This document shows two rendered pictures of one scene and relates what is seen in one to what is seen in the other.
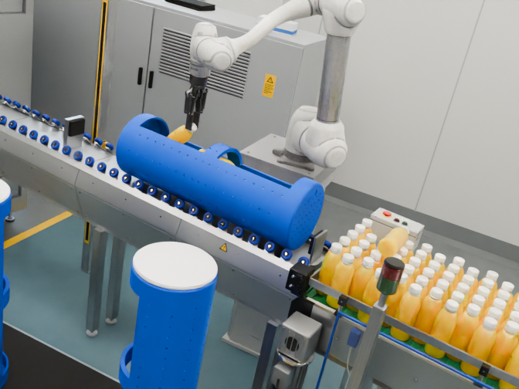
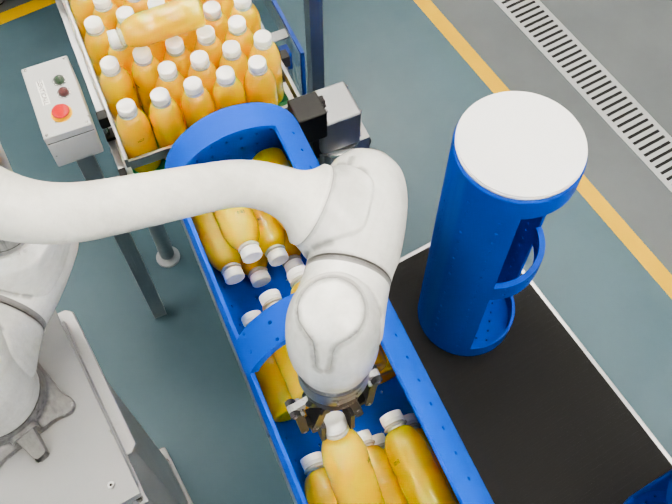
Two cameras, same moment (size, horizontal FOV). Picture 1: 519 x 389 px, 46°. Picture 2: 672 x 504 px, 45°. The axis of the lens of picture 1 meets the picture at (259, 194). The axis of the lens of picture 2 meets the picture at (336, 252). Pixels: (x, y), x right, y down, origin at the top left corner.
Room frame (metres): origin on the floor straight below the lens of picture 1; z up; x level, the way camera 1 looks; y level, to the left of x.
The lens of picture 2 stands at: (2.73, 0.57, 2.43)
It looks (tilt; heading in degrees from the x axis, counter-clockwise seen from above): 62 degrees down; 220
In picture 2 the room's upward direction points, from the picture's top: straight up
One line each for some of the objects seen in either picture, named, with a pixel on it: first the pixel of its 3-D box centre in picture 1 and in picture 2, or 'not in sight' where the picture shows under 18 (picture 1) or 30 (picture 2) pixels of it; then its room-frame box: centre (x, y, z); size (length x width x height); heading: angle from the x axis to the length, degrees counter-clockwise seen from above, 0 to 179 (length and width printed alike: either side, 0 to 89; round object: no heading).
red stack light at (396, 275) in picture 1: (392, 269); not in sight; (1.61, -0.44, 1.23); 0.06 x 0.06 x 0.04
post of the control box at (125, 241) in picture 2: not in sight; (123, 236); (2.27, -0.57, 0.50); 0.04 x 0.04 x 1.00; 63
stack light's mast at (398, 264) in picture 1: (388, 283); not in sight; (1.61, -0.44, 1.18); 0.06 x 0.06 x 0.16
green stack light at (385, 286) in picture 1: (388, 282); not in sight; (1.61, -0.44, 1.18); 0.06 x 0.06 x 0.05
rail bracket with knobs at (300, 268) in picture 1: (300, 279); (305, 120); (1.90, -0.21, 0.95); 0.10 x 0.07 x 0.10; 153
